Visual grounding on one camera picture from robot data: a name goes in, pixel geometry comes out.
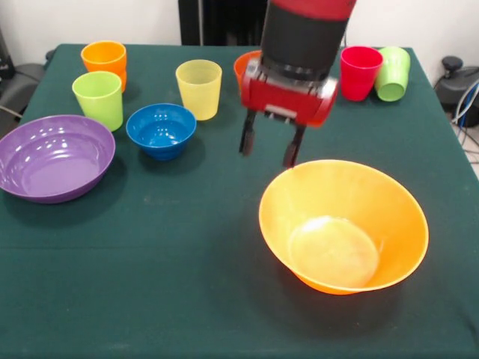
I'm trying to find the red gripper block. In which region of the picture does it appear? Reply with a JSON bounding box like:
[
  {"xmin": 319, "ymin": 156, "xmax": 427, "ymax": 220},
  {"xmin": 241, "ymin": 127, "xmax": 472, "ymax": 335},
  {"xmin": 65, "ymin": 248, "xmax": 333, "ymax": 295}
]
[{"xmin": 238, "ymin": 59, "xmax": 340, "ymax": 169}]

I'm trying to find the large orange bowl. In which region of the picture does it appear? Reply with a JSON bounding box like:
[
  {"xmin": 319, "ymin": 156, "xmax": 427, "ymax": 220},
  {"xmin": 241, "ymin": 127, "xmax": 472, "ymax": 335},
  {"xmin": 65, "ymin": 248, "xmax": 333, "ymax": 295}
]
[{"xmin": 258, "ymin": 159, "xmax": 430, "ymax": 296}]

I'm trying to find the dark green tablecloth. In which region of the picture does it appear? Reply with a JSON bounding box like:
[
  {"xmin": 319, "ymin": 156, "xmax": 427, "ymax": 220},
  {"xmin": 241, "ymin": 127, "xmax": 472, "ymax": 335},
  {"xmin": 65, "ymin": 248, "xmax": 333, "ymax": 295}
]
[{"xmin": 0, "ymin": 43, "xmax": 479, "ymax": 359}]

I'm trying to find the blue bowl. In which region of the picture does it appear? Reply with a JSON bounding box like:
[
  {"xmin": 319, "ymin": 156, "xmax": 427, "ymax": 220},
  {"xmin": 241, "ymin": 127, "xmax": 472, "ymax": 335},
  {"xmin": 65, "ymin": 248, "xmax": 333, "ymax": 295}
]
[{"xmin": 125, "ymin": 103, "xmax": 198, "ymax": 162}]

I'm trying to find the black office chair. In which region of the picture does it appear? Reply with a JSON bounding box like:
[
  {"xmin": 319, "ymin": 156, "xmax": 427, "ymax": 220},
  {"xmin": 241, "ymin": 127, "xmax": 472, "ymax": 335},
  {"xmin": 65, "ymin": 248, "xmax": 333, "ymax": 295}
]
[
  {"xmin": 436, "ymin": 55, "xmax": 479, "ymax": 110},
  {"xmin": 0, "ymin": 29, "xmax": 46, "ymax": 120}
]

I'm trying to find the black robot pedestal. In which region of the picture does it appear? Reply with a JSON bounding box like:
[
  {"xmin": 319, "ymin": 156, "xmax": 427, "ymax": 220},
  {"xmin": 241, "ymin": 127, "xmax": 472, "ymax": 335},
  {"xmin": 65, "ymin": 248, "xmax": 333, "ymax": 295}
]
[{"xmin": 178, "ymin": 0, "xmax": 270, "ymax": 46}]

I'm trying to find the red cup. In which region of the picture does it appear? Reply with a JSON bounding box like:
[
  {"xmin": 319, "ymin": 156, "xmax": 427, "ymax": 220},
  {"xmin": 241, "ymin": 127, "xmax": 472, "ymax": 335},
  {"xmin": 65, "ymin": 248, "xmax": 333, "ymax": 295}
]
[{"xmin": 339, "ymin": 46, "xmax": 385, "ymax": 102}]

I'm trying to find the tangle of floor cables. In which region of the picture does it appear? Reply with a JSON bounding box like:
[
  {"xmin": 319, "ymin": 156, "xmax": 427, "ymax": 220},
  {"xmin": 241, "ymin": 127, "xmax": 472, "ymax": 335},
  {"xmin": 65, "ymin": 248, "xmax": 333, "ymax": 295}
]
[{"xmin": 451, "ymin": 80, "xmax": 479, "ymax": 154}]

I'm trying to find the small orange-red bowl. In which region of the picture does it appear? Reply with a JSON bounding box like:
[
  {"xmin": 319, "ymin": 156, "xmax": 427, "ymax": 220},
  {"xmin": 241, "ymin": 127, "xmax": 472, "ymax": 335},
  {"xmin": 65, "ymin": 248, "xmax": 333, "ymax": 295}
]
[{"xmin": 233, "ymin": 50, "xmax": 263, "ymax": 93}]

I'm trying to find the light green cup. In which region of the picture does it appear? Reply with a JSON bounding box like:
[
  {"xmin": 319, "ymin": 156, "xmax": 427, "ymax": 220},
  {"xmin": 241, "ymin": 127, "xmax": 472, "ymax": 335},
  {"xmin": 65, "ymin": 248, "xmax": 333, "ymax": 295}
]
[{"xmin": 71, "ymin": 70, "xmax": 124, "ymax": 132}]

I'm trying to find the purple bowl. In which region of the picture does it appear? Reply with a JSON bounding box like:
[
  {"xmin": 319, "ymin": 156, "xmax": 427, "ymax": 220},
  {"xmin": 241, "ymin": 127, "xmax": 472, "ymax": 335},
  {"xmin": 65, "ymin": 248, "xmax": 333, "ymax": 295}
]
[{"xmin": 0, "ymin": 114, "xmax": 116, "ymax": 205}]

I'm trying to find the yellow cup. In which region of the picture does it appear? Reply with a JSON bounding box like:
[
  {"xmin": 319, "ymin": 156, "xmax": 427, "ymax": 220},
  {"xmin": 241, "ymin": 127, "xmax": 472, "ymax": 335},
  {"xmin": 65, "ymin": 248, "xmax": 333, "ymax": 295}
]
[{"xmin": 175, "ymin": 59, "xmax": 223, "ymax": 121}]

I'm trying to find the orange cup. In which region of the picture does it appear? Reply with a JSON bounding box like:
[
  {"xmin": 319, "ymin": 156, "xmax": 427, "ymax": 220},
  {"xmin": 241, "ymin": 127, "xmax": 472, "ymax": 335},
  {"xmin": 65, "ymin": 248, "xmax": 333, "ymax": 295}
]
[
  {"xmin": 80, "ymin": 40, "xmax": 127, "ymax": 75},
  {"xmin": 112, "ymin": 70, "xmax": 127, "ymax": 93}
]

